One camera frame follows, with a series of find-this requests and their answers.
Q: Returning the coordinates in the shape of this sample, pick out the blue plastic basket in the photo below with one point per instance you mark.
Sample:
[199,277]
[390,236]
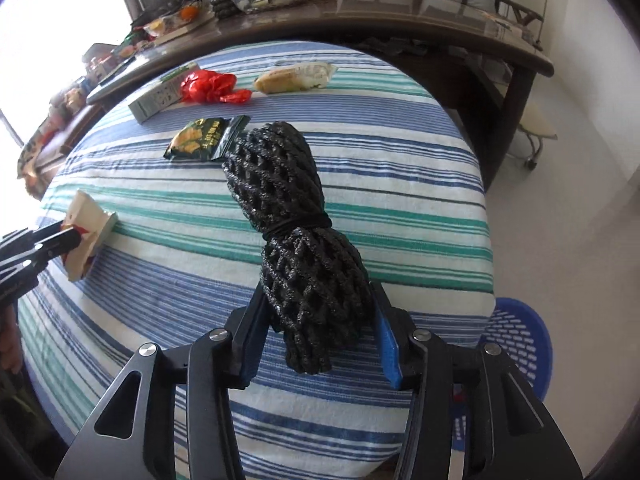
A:
[525,340]

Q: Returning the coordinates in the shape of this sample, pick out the green snack packet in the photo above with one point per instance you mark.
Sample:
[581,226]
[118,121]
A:
[197,137]

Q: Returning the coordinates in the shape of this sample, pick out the white red-print paper wrapper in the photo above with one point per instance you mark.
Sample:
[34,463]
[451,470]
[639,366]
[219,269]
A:
[87,220]

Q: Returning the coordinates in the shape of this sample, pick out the black foam net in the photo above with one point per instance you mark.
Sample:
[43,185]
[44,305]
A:
[295,240]

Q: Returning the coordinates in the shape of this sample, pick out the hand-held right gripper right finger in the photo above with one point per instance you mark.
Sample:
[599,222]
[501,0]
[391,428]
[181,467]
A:
[387,347]

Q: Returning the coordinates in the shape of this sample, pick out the bread packet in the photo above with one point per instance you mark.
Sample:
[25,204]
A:
[292,79]

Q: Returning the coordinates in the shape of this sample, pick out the black phone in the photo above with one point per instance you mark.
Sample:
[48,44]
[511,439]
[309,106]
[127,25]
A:
[117,70]

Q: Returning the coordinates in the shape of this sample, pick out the green white milk carton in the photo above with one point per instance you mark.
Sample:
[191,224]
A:
[160,95]

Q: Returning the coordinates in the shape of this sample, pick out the dark wooden table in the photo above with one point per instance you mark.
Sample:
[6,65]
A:
[400,20]

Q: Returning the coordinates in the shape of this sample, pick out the wooden chair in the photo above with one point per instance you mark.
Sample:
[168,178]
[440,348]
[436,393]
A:
[520,12]

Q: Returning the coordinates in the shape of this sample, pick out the glass fruit bowl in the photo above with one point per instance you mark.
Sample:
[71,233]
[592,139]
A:
[172,22]

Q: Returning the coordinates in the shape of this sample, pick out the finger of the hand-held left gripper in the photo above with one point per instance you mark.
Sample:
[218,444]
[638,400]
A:
[55,250]
[35,236]

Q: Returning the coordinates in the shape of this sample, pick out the small stool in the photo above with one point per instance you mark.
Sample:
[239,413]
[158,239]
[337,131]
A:
[535,130]

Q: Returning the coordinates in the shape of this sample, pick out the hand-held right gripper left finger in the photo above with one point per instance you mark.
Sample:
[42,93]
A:
[250,342]

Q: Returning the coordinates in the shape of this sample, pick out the floral patterned cloth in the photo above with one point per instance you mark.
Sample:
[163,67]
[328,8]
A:
[37,150]

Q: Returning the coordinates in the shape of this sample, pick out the striped tablecloth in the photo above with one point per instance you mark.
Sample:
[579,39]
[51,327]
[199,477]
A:
[175,220]

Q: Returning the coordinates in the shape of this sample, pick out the red plastic bag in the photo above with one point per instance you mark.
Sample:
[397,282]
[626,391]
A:
[207,86]

